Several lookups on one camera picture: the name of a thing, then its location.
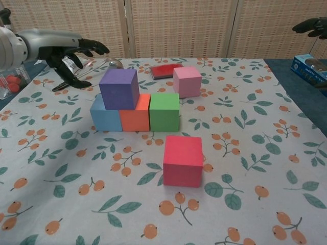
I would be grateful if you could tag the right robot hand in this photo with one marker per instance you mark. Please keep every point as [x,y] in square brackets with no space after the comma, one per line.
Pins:
[314,25]

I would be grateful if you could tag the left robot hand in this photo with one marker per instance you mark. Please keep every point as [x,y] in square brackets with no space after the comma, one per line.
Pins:
[51,39]

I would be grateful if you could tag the purple foam cube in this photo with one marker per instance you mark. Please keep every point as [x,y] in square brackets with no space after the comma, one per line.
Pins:
[116,90]

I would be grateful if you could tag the light blue foam cube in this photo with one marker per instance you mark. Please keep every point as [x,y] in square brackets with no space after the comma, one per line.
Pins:
[106,120]

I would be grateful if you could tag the orange foam cube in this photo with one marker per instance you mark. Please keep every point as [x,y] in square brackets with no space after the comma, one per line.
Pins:
[135,117]

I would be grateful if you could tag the green foam cube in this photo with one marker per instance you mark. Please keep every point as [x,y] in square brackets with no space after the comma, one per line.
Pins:
[163,114]

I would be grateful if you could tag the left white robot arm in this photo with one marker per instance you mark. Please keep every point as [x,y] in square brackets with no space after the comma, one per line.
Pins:
[10,48]

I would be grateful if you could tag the bamboo folding screen panel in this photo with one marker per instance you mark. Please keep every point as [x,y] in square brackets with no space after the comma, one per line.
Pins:
[84,20]
[323,48]
[178,28]
[270,28]

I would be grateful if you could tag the crumpled snack bag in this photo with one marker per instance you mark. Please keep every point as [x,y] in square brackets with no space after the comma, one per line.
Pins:
[69,63]

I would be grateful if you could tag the blue cookie box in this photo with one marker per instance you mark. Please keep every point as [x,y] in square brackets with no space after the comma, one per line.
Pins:
[306,67]

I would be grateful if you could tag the plastic bag with red caps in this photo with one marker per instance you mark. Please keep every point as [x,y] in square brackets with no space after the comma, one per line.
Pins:
[11,84]

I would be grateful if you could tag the red ink stamp pad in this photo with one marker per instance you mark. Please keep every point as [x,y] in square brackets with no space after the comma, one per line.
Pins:
[163,71]

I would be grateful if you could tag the light pink foam cube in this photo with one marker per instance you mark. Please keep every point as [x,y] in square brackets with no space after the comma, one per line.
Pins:
[186,83]

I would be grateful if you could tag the red foam cube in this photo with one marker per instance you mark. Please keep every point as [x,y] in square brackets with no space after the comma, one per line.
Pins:
[182,163]

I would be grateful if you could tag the floral tablecloth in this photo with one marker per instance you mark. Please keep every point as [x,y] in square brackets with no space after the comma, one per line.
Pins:
[127,204]

